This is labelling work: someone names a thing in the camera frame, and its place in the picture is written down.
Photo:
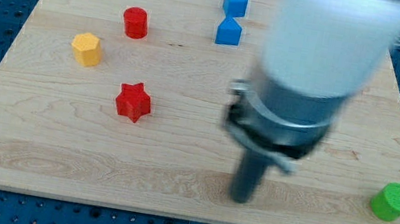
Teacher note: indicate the light wooden board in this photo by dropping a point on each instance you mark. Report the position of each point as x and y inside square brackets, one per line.
[61, 136]

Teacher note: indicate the blue cube block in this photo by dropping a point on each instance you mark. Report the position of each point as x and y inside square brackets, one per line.
[235, 8]

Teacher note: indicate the red cylinder block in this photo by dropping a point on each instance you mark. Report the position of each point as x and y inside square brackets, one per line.
[135, 22]

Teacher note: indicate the yellow hexagon block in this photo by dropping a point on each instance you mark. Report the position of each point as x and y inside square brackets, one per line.
[87, 49]

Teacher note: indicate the red star block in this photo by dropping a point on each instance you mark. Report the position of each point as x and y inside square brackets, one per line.
[133, 101]

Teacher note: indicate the green cylinder block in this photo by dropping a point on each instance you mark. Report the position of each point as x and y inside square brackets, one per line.
[386, 203]

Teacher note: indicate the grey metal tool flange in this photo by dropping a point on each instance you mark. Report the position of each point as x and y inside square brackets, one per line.
[276, 122]

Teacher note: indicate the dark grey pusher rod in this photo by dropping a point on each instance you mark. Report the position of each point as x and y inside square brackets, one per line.
[251, 169]

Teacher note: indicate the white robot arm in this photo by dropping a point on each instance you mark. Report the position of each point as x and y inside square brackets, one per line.
[317, 55]

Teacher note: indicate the blue triangle block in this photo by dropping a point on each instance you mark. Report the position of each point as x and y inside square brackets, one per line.
[228, 32]

